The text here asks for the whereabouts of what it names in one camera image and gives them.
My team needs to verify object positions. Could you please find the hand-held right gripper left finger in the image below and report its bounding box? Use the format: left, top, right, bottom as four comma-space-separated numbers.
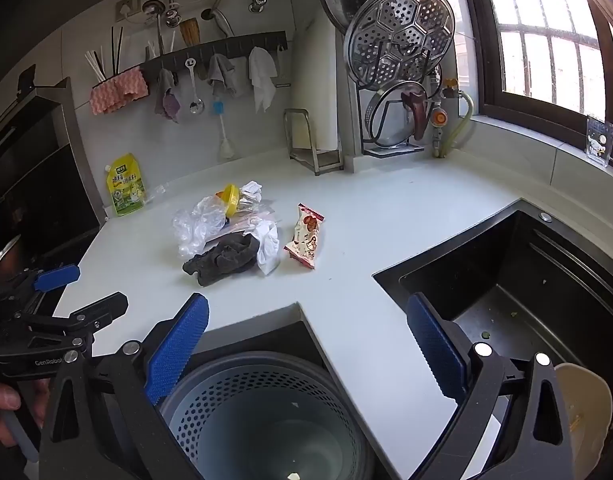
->
39, 292, 210, 480

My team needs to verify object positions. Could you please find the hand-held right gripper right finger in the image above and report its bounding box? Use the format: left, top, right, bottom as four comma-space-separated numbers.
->
407, 292, 572, 480

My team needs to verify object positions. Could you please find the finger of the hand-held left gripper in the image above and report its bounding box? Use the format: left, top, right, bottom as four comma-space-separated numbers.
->
0, 264, 81, 311
11, 291, 130, 346

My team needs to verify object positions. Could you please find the grey perforated trash bin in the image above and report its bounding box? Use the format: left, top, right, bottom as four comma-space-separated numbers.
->
159, 350, 377, 480

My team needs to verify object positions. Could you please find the dark grey cloth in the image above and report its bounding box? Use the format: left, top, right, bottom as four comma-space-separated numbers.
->
182, 234, 261, 288

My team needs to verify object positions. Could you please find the clear plastic bag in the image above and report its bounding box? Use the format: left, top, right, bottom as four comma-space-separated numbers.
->
172, 196, 230, 260

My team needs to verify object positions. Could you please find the white plastic bag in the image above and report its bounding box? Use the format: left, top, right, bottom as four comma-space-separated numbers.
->
251, 220, 280, 276

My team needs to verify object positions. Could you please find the yellow plastic lid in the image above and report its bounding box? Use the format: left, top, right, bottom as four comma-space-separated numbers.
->
221, 184, 242, 218

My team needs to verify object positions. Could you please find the red and white snack packet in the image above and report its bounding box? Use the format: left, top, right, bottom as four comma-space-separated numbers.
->
284, 203, 326, 271

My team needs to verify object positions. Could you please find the white paper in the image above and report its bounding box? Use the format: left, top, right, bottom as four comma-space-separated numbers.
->
239, 180, 263, 206

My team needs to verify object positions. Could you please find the black range hood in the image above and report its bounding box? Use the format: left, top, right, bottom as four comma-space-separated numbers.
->
0, 77, 104, 261

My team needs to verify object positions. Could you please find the black kitchen sink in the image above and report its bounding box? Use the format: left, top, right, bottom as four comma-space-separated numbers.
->
373, 199, 613, 480

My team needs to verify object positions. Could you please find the yellow green seasoning pouch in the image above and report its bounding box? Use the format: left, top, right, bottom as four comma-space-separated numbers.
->
105, 153, 147, 218

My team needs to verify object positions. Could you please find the cream plastic dish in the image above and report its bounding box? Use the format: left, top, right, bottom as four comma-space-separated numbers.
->
554, 362, 613, 480

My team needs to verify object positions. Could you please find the pink sponge cloth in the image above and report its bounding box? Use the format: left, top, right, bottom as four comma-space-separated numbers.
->
90, 67, 150, 116

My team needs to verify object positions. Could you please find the purple dishcloth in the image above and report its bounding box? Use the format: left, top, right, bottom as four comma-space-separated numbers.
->
154, 91, 182, 124

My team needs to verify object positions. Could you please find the bunch of white straws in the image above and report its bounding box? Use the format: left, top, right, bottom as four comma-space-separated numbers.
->
85, 49, 108, 83

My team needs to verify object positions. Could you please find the metal cutting board holder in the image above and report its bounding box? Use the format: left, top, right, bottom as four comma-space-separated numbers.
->
284, 108, 345, 177

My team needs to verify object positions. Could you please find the metal spoon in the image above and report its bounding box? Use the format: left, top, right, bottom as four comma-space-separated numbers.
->
185, 58, 205, 116

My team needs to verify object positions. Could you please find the gas valve with orange knob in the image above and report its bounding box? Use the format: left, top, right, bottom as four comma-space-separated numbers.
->
427, 77, 460, 158

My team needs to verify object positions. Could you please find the clear printed cup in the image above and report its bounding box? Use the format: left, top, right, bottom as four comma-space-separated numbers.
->
585, 115, 613, 168

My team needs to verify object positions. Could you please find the white dishcloth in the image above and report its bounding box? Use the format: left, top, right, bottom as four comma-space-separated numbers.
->
248, 46, 278, 114

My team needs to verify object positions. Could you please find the brown bristle brush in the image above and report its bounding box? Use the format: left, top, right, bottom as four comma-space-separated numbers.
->
179, 17, 201, 46

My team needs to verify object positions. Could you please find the white cutting board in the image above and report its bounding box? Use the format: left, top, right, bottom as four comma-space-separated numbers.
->
291, 22, 340, 153

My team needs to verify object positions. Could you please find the grey sprayer head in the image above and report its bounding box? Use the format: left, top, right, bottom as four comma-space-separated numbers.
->
201, 6, 236, 39

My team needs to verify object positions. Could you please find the dark framed window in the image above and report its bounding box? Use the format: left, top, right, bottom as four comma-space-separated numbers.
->
459, 0, 613, 133

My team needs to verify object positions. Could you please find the perforated steel steamer plate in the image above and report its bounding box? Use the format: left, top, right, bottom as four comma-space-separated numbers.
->
343, 0, 456, 92

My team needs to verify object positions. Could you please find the black wire lid rack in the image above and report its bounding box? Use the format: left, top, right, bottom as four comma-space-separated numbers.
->
357, 40, 445, 157

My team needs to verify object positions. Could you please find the steel lid with brown handle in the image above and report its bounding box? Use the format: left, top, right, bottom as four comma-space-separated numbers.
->
365, 80, 432, 148

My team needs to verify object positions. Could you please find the yellow green hose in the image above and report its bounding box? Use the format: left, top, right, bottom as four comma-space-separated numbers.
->
439, 91, 475, 157

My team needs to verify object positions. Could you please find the blue handled bottle brush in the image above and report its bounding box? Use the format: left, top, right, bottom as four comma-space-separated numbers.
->
212, 95, 236, 161

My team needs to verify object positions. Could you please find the wall socket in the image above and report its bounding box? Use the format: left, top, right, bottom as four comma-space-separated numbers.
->
116, 0, 143, 23

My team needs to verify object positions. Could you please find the dark wall hook rack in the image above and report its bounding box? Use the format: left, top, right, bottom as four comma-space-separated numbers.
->
139, 31, 288, 78

